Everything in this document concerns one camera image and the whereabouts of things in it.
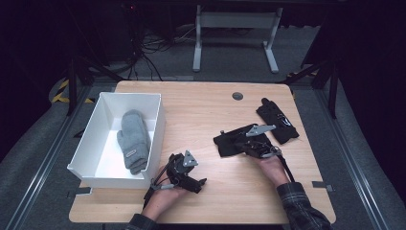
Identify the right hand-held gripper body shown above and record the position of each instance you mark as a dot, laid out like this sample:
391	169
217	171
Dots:
255	148

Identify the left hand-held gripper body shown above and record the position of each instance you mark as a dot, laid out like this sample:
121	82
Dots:
177	169

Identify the black glove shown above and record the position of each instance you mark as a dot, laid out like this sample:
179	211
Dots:
228	143
277	123

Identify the grey mitten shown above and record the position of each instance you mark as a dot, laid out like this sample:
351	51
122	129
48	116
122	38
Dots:
134	140

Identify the white box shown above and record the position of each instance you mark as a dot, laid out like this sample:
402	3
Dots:
95	159

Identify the person's right hand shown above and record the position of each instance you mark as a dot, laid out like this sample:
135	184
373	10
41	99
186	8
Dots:
274	171

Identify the person's left hand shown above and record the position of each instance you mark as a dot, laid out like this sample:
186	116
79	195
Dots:
162	202

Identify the grey round table grommet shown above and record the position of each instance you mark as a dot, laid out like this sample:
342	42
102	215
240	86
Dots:
237	96

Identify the grey tape piece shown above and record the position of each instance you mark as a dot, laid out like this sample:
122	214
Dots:
322	185
81	191

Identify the black tripod stand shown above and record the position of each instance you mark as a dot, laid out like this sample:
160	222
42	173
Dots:
333	92
72	83

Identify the white metal stand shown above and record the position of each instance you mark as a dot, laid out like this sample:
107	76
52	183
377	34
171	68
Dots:
236	19

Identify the yellow black hazard tape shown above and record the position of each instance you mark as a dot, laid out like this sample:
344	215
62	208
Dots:
59	96

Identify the metal floor rail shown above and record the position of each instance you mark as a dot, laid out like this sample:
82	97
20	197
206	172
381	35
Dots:
351	159
48	159

